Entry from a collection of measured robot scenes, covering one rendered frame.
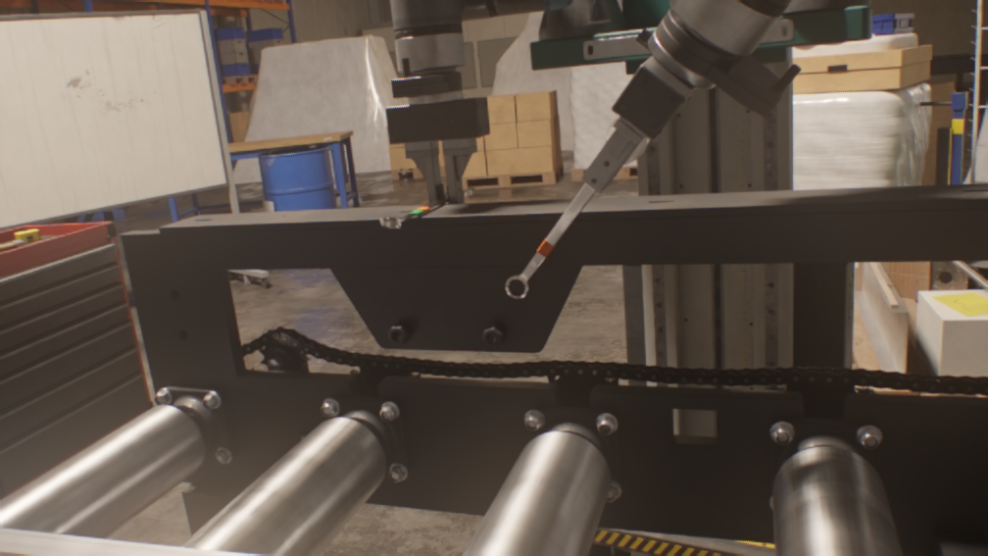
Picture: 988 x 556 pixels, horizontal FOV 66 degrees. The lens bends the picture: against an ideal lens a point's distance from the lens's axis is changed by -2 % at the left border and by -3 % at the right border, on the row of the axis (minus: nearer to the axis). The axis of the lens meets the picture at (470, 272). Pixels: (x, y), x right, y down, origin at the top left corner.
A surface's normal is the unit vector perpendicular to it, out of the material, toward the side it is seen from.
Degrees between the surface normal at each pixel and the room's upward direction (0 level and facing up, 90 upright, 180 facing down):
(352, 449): 48
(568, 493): 36
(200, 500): 90
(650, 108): 102
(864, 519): 20
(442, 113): 90
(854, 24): 90
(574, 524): 59
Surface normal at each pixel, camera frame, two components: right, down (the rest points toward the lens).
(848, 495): 0.04, -0.95
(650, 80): -0.46, 0.45
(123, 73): 0.71, 0.11
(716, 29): -0.27, 0.58
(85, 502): 0.80, -0.42
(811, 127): -0.56, 0.09
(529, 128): -0.24, 0.26
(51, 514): 0.63, -0.65
